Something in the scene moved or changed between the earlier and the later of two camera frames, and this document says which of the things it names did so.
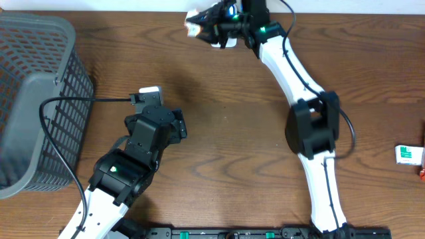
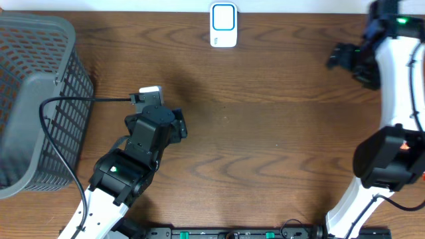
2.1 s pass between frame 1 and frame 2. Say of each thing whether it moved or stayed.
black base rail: stayed
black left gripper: stayed
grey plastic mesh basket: stayed
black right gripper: moved
